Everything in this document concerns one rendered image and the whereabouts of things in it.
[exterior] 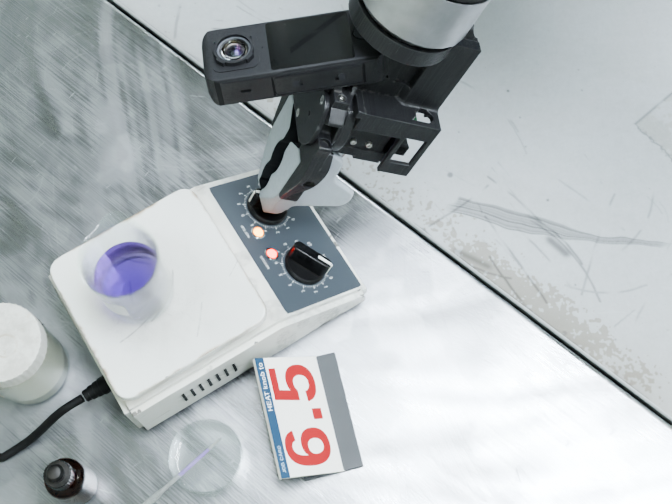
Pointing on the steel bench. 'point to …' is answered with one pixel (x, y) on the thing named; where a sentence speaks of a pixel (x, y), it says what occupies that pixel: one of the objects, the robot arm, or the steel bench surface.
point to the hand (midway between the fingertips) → (263, 191)
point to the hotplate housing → (295, 325)
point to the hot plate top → (183, 279)
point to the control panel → (306, 228)
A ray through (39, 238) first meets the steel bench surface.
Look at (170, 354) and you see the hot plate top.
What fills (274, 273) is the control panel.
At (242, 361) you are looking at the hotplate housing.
